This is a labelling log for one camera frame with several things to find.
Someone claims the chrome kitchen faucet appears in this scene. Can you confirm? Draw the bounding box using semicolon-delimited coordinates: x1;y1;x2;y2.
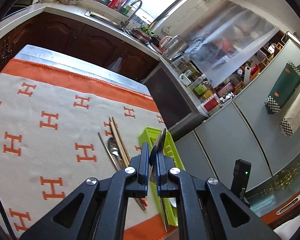
120;0;142;29

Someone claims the black sensor device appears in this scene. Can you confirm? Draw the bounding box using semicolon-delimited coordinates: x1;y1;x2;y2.
230;159;251;200

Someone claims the dark wooden chopstick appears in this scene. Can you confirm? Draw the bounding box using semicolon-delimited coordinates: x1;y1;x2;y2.
110;116;131;164

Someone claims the steel chopstick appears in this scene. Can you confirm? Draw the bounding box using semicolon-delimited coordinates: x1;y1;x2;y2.
97;132;147;211

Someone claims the brown wooden chopstick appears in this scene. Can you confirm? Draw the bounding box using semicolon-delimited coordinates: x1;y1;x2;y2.
108;116;127;169

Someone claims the red white canister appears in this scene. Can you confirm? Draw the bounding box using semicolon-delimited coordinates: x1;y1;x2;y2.
200;96;220;116

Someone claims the red spray bottle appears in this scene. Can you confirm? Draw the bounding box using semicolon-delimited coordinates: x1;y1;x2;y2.
108;0;118;8

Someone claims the lime green utensil tray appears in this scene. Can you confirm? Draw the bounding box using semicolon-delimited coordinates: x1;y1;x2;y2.
139;127;185;227

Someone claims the green hanging towel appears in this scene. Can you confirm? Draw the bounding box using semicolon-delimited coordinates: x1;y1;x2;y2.
264;61;300;114

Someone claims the white hanging towel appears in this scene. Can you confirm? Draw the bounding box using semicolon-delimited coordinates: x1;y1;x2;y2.
280;93;300;137

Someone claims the steel electric kettle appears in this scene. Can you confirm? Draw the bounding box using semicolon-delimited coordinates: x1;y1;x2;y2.
159;35;189;59

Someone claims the steel spoon wooden handle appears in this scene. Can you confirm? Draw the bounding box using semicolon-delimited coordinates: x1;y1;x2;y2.
149;128;170;231

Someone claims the orange white H-pattern cloth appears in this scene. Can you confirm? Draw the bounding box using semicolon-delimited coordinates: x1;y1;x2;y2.
0;59;165;236

